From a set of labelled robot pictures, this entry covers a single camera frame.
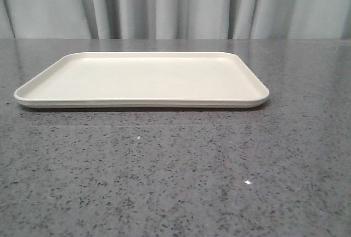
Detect cream rectangular plastic tray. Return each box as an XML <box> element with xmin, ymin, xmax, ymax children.
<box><xmin>14</xmin><ymin>52</ymin><xmax>269</xmax><ymax>109</ymax></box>

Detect light grey pleated curtain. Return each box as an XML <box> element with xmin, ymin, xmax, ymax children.
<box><xmin>1</xmin><ymin>0</ymin><xmax>350</xmax><ymax>40</ymax></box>

